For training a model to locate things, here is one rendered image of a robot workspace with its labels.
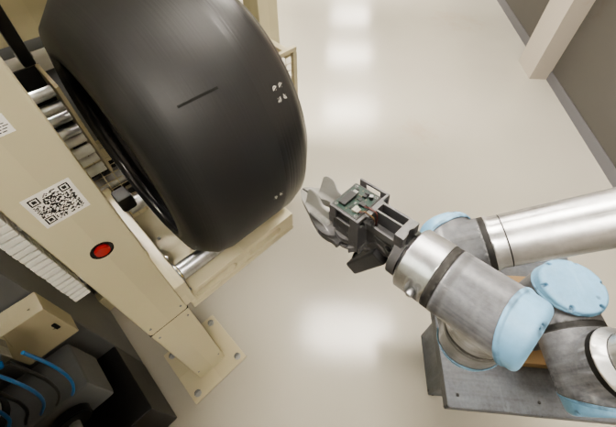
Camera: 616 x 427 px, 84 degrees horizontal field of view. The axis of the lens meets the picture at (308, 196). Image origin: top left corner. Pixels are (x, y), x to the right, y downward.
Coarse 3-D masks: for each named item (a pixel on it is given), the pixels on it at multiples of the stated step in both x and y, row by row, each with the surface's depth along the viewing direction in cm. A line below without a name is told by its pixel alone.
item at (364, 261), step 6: (354, 252) 58; (360, 252) 57; (366, 252) 52; (372, 252) 49; (378, 252) 49; (354, 258) 56; (360, 258) 53; (366, 258) 51; (372, 258) 49; (378, 258) 48; (384, 258) 49; (348, 264) 58; (354, 264) 56; (360, 264) 54; (366, 264) 52; (372, 264) 51; (378, 264) 49; (354, 270) 57; (360, 270) 55
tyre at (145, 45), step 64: (64, 0) 51; (128, 0) 51; (192, 0) 53; (64, 64) 54; (128, 64) 47; (192, 64) 50; (256, 64) 55; (128, 128) 49; (192, 128) 50; (256, 128) 56; (192, 192) 54; (256, 192) 62
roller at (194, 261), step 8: (192, 256) 85; (200, 256) 85; (208, 256) 86; (216, 256) 88; (176, 264) 84; (184, 264) 83; (192, 264) 84; (200, 264) 85; (184, 272) 83; (192, 272) 84
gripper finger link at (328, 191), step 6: (324, 180) 55; (330, 180) 54; (324, 186) 56; (330, 186) 55; (318, 192) 58; (324, 192) 57; (330, 192) 56; (336, 192) 55; (324, 198) 57; (330, 198) 57; (336, 198) 55; (324, 204) 58
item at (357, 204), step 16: (352, 192) 49; (368, 192) 48; (384, 192) 48; (336, 208) 47; (352, 208) 46; (368, 208) 46; (384, 208) 47; (336, 224) 51; (352, 224) 46; (368, 224) 46; (384, 224) 47; (400, 224) 44; (416, 224) 44; (352, 240) 49; (368, 240) 50; (384, 240) 46; (400, 240) 43; (384, 256) 48; (400, 256) 44
